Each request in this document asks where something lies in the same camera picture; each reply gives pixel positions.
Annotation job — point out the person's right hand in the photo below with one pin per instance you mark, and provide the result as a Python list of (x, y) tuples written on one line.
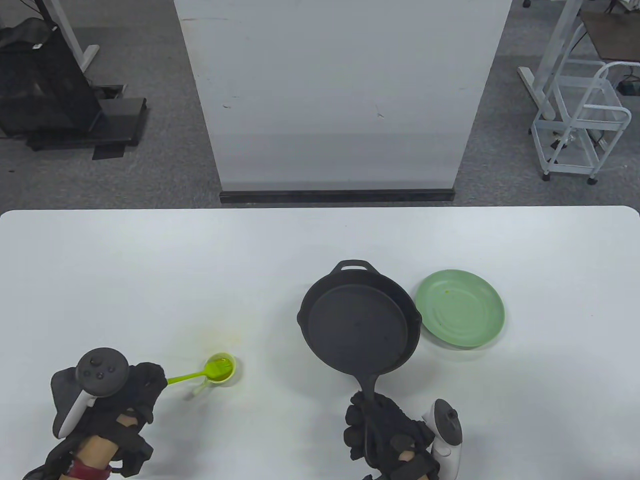
[(387, 425)]

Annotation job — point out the person's left hand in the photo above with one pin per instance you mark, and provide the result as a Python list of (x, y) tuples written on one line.
[(142, 390)]

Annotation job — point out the green silicone brush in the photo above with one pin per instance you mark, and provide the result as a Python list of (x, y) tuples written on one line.
[(187, 376)]

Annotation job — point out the small green oil cup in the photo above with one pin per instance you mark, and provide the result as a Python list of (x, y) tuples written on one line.
[(225, 372)]

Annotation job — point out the black cast iron frying pan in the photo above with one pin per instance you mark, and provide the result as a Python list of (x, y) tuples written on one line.
[(360, 325)]

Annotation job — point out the person's left forearm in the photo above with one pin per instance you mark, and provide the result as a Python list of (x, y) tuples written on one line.
[(97, 447)]

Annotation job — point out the white and black left controller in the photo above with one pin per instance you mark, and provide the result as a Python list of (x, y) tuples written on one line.
[(100, 370)]

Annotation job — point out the white and black controller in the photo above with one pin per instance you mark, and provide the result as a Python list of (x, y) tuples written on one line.
[(447, 422), (100, 370)]

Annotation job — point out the white and black right controller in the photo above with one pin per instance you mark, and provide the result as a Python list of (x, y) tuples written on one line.
[(447, 422)]

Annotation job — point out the red wristband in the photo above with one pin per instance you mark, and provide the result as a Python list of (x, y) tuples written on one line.
[(90, 471)]

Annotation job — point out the green round plate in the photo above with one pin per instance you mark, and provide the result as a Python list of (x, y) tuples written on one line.
[(462, 307)]

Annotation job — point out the black partition base bar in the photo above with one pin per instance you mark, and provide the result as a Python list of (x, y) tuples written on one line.
[(337, 195)]

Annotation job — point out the black computer case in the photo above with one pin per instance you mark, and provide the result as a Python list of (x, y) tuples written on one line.
[(45, 90)]

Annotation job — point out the white partition panel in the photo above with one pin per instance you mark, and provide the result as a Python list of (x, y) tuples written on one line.
[(340, 95)]

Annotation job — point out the white desk leg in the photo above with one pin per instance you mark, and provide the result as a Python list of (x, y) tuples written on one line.
[(547, 65), (75, 35)]

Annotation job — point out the brown board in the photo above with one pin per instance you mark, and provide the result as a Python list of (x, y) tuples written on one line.
[(612, 35)]

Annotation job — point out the black flat base plate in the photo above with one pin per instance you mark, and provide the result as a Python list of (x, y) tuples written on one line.
[(115, 117)]

